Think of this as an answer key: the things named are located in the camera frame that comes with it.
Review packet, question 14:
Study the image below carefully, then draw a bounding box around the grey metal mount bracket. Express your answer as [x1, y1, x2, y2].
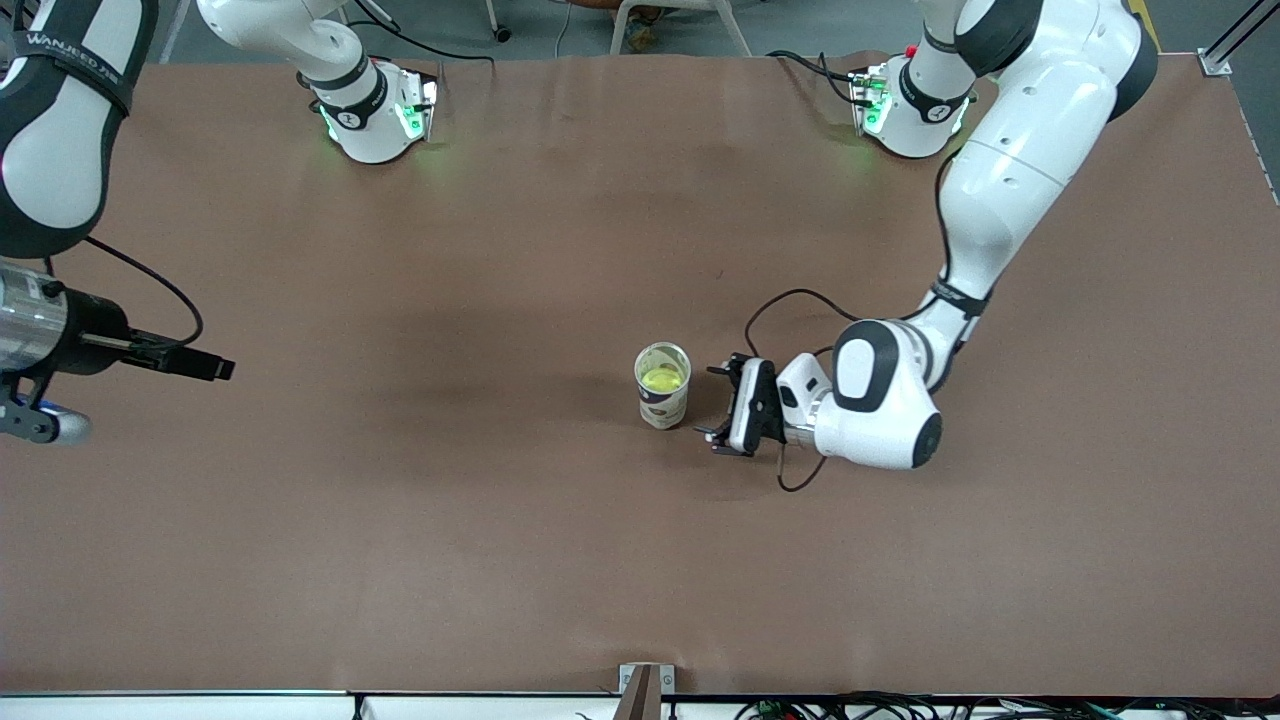
[618, 663, 677, 720]

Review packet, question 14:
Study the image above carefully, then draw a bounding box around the black cable bundle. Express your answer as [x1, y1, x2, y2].
[735, 690, 1280, 720]

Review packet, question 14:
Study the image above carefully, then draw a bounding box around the Wilson tennis ball can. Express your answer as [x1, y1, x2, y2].
[634, 342, 693, 431]

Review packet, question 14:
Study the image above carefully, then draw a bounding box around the black base power cable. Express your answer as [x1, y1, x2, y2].
[765, 48, 863, 109]
[350, 0, 498, 69]

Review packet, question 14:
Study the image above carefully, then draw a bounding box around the white stool frame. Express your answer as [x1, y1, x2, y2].
[610, 0, 753, 58]

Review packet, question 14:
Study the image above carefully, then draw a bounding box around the aluminium frame profile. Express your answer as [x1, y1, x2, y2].
[1200, 0, 1280, 76]

